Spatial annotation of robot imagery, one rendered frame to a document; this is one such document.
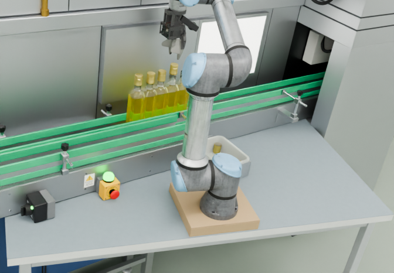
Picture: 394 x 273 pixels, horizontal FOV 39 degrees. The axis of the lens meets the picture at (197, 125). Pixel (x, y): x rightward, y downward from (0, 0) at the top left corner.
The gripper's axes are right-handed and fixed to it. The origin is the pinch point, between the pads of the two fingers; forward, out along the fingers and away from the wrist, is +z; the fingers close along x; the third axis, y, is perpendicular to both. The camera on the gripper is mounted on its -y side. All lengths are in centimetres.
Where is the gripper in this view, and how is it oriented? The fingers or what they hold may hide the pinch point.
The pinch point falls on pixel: (175, 54)
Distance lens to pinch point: 235.3
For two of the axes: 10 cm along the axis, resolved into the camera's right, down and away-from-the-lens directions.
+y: -8.0, 1.9, -5.6
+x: 5.8, 4.8, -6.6
